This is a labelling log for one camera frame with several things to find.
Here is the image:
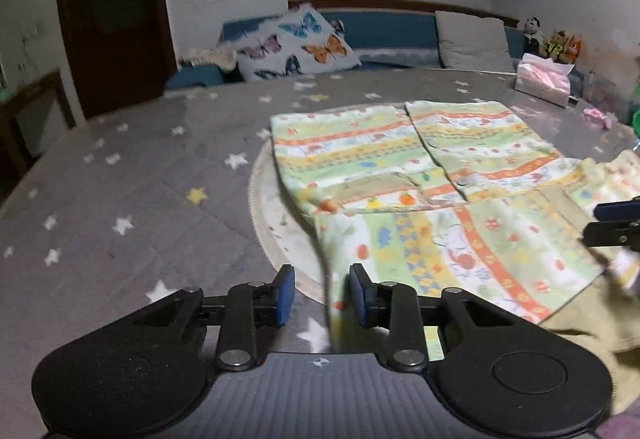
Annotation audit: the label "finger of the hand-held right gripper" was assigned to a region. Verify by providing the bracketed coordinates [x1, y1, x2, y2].
[594, 202, 640, 222]
[582, 219, 640, 251]

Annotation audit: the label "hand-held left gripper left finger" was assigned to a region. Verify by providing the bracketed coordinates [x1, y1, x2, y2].
[122, 264, 297, 374]

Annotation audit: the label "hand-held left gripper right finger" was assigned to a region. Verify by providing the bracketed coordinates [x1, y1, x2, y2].
[349, 263, 541, 374]

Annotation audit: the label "pale yellow printed garment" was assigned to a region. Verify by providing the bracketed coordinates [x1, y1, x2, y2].
[564, 150, 640, 292]

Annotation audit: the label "colourful printed pajama top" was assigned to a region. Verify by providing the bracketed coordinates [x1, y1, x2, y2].
[315, 190, 608, 363]

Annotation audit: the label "white round mat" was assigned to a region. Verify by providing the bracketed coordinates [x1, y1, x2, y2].
[248, 105, 416, 307]

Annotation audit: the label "beige cloth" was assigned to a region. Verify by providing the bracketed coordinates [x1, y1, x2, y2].
[542, 276, 640, 420]

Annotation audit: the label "small pink cloth item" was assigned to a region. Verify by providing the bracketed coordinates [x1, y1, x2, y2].
[585, 108, 618, 128]

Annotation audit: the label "pink tissue box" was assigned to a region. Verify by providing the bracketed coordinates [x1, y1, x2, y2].
[514, 55, 576, 107]

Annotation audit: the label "colourful printed pajama pants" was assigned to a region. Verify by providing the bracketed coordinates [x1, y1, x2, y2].
[270, 100, 583, 216]

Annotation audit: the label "panda plush toy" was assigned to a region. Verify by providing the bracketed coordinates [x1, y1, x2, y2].
[522, 16, 547, 57]

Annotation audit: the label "plain grey pillow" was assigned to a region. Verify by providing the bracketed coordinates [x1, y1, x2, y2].
[435, 10, 516, 72]

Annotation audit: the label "white knitted cloth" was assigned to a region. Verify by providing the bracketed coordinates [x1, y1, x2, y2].
[182, 46, 238, 70]

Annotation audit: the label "butterfly print pillow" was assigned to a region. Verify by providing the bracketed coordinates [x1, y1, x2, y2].
[235, 10, 362, 80]

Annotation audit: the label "blue sofa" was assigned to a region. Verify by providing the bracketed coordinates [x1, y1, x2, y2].
[165, 9, 586, 92]

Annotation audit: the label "dark wooden door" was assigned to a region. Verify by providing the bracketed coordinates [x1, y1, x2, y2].
[54, 0, 178, 120]

